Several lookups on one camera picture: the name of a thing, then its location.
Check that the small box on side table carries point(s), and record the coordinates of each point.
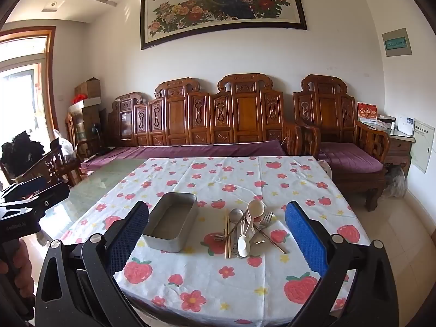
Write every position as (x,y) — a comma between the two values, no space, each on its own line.
(386,122)

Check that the strawberry print tablecloth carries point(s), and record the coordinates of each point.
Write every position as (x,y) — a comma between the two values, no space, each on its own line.
(211,276)

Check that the cream plastic fork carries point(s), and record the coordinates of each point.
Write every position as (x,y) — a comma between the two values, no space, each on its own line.
(259,243)

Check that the white wall cover panel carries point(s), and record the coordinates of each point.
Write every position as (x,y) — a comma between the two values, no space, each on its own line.
(422,146)

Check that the black cloth bundle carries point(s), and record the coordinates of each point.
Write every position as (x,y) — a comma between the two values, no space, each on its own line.
(20,153)

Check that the purple sofa cushion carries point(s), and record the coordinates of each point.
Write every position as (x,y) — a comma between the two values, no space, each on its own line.
(136,153)

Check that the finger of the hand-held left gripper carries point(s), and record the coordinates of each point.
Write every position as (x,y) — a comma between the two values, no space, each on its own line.
(51,197)
(29,185)

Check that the purple armchair cushion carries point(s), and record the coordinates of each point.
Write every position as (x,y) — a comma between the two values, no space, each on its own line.
(351,158)

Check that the wooden chopstick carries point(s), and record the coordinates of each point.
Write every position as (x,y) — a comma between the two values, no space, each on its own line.
(226,242)
(229,245)

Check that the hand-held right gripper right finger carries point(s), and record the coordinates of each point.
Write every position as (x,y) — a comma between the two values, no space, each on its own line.
(306,238)

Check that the white router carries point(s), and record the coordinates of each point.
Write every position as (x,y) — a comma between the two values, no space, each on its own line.
(405,125)

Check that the framed peacock painting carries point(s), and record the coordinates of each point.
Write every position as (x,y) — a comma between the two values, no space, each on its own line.
(221,3)

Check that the small cream plastic spoon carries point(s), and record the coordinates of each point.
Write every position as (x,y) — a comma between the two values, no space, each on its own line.
(243,247)

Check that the ceiling light fixture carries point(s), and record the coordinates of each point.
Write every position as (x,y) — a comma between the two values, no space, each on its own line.
(52,4)

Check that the small metal spoon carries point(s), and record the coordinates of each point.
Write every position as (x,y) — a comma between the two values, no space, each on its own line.
(219,237)

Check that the person's left hand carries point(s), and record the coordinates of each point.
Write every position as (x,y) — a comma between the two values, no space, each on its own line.
(26,265)

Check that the white box with red contents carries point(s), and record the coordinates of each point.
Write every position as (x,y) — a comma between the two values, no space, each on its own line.
(85,101)

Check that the metal fork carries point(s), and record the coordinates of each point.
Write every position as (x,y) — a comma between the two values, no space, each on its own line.
(269,218)

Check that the carved wooden sofa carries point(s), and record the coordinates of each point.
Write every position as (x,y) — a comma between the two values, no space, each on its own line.
(177,115)

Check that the white plastic bag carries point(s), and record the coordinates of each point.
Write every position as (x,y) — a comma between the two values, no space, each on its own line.
(64,143)

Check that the grey wall panel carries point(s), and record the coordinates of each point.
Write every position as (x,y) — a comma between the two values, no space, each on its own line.
(397,42)

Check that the red desk card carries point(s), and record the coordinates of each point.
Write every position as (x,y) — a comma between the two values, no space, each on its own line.
(367,112)

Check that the large cream plastic spoon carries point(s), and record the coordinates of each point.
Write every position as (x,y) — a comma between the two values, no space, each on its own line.
(255,208)

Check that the wrapped floor fan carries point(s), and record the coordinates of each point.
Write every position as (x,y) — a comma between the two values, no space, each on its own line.
(396,181)

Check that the rectangular metal tray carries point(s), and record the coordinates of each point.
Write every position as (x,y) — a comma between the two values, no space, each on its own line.
(170,218)

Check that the large metal spoon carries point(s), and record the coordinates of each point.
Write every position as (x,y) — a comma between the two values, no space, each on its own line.
(235,215)

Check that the wooden window frame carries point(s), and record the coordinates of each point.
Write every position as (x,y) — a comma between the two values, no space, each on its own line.
(51,75)

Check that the carved wooden armchair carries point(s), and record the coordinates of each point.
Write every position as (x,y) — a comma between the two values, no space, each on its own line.
(327,109)

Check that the wooden side table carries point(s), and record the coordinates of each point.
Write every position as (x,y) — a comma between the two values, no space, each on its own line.
(398,146)

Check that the brown cardboard box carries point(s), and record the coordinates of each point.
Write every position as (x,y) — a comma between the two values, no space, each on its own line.
(88,88)

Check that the wooden chair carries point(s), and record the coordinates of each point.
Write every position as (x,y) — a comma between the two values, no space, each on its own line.
(51,165)

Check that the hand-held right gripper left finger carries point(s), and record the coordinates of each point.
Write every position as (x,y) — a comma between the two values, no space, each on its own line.
(127,233)

